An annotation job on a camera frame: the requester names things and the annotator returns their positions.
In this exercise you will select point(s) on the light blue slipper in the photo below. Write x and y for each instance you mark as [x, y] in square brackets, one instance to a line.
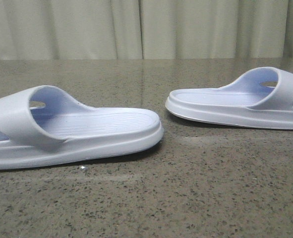
[261, 98]
[45, 126]

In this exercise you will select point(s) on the pale green curtain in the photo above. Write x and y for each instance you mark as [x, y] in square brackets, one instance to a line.
[145, 29]

